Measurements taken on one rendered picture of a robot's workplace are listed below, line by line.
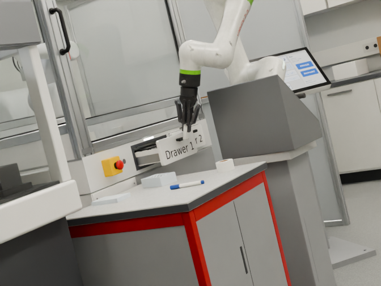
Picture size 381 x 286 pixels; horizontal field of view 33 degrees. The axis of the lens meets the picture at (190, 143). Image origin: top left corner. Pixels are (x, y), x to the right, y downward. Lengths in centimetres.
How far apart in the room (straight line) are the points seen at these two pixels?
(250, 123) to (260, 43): 170
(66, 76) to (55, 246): 75
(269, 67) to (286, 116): 33
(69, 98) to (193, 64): 54
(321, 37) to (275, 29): 205
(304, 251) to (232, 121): 65
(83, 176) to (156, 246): 56
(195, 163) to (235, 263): 106
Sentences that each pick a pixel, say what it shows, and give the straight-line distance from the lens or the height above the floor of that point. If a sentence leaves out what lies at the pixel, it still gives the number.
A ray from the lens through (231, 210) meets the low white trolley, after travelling 225.
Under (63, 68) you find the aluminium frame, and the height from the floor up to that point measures 130.
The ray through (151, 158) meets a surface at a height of 86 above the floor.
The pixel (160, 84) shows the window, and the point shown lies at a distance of 310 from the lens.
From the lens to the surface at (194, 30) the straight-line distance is 467.
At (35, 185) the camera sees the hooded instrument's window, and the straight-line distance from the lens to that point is 201.
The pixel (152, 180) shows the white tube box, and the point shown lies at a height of 79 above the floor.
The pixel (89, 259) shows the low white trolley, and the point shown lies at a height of 60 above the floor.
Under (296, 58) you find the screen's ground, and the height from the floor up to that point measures 115.
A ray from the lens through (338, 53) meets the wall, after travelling 625.
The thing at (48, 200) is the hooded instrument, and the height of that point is 87.
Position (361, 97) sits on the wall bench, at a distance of 552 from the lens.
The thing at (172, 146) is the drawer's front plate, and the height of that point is 88.
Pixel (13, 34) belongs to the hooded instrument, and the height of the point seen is 139.
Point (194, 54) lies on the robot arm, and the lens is 267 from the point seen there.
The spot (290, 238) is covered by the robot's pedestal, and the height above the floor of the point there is 37.
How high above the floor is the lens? 108
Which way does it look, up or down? 4 degrees down
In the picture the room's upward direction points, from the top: 14 degrees counter-clockwise
